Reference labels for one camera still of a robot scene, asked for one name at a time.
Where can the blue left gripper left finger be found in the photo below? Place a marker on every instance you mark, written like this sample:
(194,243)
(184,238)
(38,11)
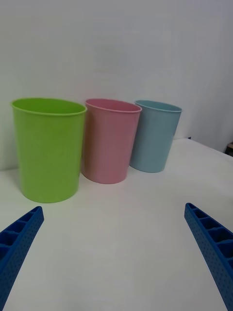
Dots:
(17,245)

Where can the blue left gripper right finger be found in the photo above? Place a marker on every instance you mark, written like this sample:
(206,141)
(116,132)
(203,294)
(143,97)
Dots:
(213,252)

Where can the green plastic waste bin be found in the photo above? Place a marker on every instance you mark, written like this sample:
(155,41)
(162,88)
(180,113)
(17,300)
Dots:
(48,150)

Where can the pale blue plastic waste bin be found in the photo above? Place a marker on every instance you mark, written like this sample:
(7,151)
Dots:
(155,138)

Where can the pink plastic waste bin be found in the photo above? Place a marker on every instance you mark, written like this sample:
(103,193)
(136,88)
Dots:
(109,145)

